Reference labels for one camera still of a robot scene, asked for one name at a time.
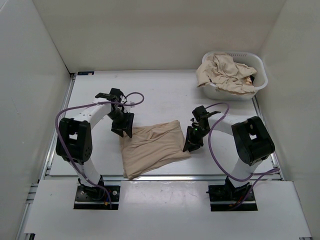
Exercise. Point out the right aluminium rail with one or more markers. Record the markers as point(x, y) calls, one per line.
point(266, 135)

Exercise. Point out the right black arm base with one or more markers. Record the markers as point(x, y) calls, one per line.
point(227, 198)

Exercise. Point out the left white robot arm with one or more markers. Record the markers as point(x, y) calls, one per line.
point(74, 142)

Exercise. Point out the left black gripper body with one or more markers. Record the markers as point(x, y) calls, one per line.
point(116, 117)

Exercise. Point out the black corner label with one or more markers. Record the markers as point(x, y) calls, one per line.
point(85, 73)

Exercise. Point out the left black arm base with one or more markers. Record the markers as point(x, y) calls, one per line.
point(110, 195)

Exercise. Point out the front aluminium rail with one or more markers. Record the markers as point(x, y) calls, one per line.
point(166, 178)

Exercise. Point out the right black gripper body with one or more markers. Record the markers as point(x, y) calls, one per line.
point(200, 134)

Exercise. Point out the beige clothes pile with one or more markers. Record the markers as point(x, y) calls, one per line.
point(227, 75)

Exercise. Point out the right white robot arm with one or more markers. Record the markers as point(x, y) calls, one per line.
point(252, 142)

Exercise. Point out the white laundry basket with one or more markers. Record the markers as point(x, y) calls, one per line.
point(260, 79)

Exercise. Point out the beige trousers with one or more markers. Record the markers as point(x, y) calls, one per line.
point(152, 147)

